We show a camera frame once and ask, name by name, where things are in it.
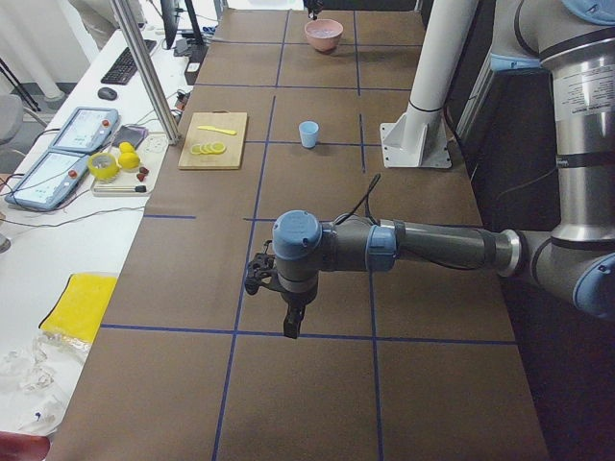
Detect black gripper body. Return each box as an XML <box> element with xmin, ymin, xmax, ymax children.
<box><xmin>282</xmin><ymin>292</ymin><xmax>316</xmax><ymax>316</ymax></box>
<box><xmin>307</xmin><ymin>0</ymin><xmax>323</xmax><ymax>11</ymax></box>

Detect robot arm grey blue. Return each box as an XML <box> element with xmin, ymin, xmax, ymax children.
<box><xmin>245</xmin><ymin>1</ymin><xmax>614</xmax><ymax>338</ymax></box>

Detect pink bowl with ice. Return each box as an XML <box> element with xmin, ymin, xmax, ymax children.
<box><xmin>304</xmin><ymin>19</ymin><xmax>344</xmax><ymax>53</ymax></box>

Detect light blue plastic cup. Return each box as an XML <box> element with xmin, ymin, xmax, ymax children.
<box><xmin>298</xmin><ymin>120</ymin><xmax>320</xmax><ymax>149</ymax></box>

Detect red strawberries on desk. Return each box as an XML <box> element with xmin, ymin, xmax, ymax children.
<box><xmin>136</xmin><ymin>167</ymin><xmax>149</xmax><ymax>182</ymax></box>

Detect black monitor stand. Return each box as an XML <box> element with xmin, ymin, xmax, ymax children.
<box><xmin>160</xmin><ymin>0</ymin><xmax>208</xmax><ymax>55</ymax></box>

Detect yellow plastic knife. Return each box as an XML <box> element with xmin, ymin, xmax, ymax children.
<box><xmin>197</xmin><ymin>125</ymin><xmax>238</xmax><ymax>135</ymax></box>

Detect wooden cutting board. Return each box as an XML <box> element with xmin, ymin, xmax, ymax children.
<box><xmin>178</xmin><ymin>111</ymin><xmax>248</xmax><ymax>170</ymax></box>

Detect white pillar with base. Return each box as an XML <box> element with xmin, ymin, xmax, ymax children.
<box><xmin>381</xmin><ymin>0</ymin><xmax>479</xmax><ymax>169</ymax></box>

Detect lemon slices row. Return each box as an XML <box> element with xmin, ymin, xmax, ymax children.
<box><xmin>190</xmin><ymin>142</ymin><xmax>227</xmax><ymax>156</ymax></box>

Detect black keyboard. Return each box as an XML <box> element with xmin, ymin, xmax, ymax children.
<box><xmin>101</xmin><ymin>47</ymin><xmax>137</xmax><ymax>85</ymax></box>

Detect white tray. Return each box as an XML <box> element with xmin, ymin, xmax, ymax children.
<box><xmin>90</xmin><ymin>137</ymin><xmax>168</xmax><ymax>197</ymax></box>

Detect yellow cloth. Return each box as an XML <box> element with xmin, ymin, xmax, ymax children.
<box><xmin>38</xmin><ymin>273</ymin><xmax>117</xmax><ymax>344</ymax></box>

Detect yellow lemon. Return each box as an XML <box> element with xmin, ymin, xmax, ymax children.
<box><xmin>117</xmin><ymin>151</ymin><xmax>140</xmax><ymax>170</ymax></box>
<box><xmin>118</xmin><ymin>141</ymin><xmax>135</xmax><ymax>153</ymax></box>

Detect black computer mouse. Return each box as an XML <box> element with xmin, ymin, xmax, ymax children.
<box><xmin>97</xmin><ymin>86</ymin><xmax>118</xmax><ymax>101</ymax></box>

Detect yellow tape roll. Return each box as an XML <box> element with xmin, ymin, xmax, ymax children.
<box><xmin>87</xmin><ymin>153</ymin><xmax>120</xmax><ymax>182</ymax></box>

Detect upper teach pendant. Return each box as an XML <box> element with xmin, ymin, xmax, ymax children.
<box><xmin>51</xmin><ymin>107</ymin><xmax>119</xmax><ymax>154</ymax></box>

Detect teach pendant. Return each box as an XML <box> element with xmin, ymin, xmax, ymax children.
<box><xmin>51</xmin><ymin>107</ymin><xmax>119</xmax><ymax>154</ymax></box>
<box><xmin>5</xmin><ymin>149</ymin><xmax>90</xmax><ymax>211</ymax></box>

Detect clear plastic bags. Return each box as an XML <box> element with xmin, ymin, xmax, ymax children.
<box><xmin>1</xmin><ymin>332</ymin><xmax>91</xmax><ymax>436</ymax></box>

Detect lower teach pendant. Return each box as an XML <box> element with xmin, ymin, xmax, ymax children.
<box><xmin>5</xmin><ymin>149</ymin><xmax>90</xmax><ymax>211</ymax></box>

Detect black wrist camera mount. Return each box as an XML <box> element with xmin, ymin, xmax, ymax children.
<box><xmin>244</xmin><ymin>239</ymin><xmax>283</xmax><ymax>296</ymax></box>

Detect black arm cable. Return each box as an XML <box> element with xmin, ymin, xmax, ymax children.
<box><xmin>333</xmin><ymin>173</ymin><xmax>382</xmax><ymax>229</ymax></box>

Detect aluminium frame post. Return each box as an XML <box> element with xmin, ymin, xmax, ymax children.
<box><xmin>110</xmin><ymin>0</ymin><xmax>181</xmax><ymax>145</ymax></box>

